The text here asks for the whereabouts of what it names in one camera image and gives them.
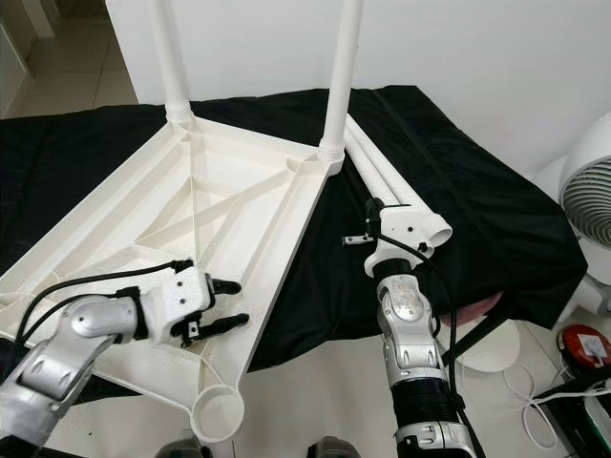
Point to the white round floor base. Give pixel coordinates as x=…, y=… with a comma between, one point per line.
x=496, y=353

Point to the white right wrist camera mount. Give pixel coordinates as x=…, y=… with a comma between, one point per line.
x=410, y=229

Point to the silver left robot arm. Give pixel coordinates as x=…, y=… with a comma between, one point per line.
x=95, y=324

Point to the black equipment case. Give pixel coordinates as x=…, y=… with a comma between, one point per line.
x=582, y=425

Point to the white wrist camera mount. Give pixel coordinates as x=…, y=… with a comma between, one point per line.
x=410, y=229
x=181, y=296

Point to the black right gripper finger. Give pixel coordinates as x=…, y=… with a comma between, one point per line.
x=374, y=217

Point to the white round floor fan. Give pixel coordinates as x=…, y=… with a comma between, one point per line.
x=587, y=162

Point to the grey metal pole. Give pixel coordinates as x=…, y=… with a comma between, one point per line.
x=477, y=339

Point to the grey robot leg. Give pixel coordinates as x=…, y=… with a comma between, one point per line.
x=186, y=447
x=334, y=448

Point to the black cloth table cover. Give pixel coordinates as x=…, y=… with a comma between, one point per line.
x=487, y=191

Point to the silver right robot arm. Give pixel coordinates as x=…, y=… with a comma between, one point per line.
x=410, y=320

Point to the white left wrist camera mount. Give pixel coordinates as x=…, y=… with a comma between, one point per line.
x=181, y=296

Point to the pink plastic piece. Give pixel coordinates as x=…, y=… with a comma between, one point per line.
x=479, y=307

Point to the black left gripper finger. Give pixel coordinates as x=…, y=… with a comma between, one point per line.
x=228, y=287
x=227, y=325

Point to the grey robot left leg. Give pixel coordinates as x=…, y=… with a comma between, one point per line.
x=186, y=447

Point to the grey robot right leg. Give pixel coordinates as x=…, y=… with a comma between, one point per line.
x=334, y=448

